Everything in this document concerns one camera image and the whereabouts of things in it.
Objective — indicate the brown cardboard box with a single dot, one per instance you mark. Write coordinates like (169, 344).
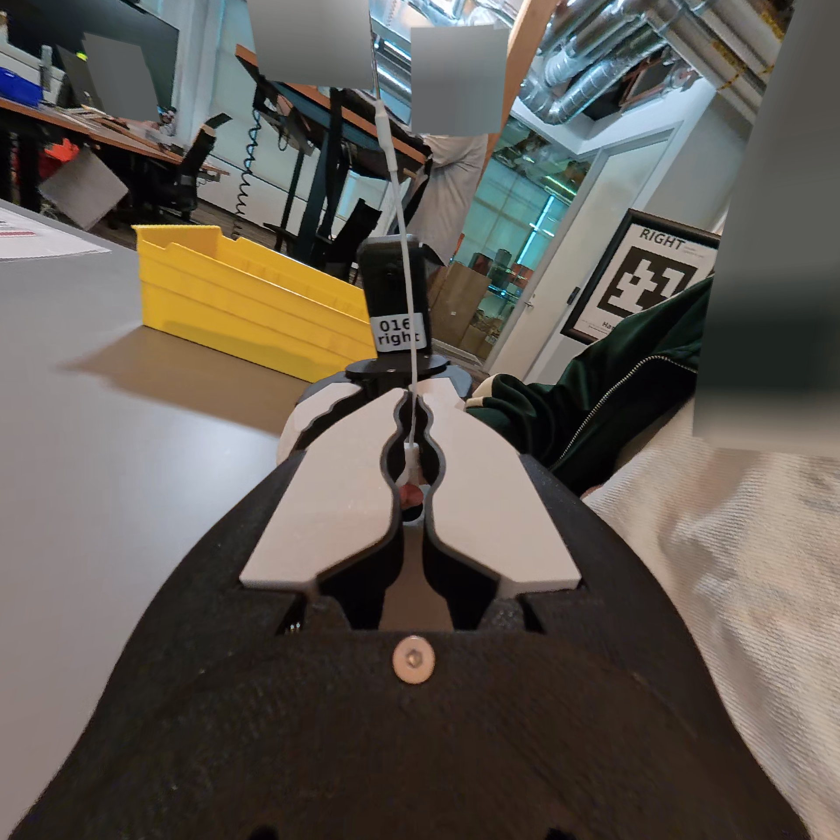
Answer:
(459, 302)

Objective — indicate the cluster of silver duct pipes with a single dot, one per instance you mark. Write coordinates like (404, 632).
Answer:
(590, 72)

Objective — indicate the wooden office desk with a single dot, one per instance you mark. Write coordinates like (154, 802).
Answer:
(79, 121)

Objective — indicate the yellow plastic bin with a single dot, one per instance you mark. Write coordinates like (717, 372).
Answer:
(216, 289)

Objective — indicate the framed marker poster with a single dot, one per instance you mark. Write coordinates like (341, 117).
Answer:
(649, 275)

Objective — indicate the grey board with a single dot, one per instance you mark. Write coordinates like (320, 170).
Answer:
(82, 190)

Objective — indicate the orange plastic object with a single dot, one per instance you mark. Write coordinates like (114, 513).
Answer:
(59, 154)

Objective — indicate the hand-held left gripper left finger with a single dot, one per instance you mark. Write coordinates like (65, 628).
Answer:
(315, 512)

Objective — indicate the raised standing desk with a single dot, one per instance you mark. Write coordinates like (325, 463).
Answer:
(315, 111)

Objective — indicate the black monitor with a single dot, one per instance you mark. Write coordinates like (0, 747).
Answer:
(131, 16)

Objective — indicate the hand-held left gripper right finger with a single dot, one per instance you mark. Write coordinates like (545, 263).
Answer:
(505, 512)

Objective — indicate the person's right forearm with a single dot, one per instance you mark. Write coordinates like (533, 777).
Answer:
(518, 407)

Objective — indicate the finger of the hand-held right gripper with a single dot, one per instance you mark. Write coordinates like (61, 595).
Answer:
(451, 399)
(331, 396)

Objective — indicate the blue plastic bin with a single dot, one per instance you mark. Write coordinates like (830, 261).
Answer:
(13, 85)

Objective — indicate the printed paper sheet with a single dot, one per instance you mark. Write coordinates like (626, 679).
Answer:
(39, 239)

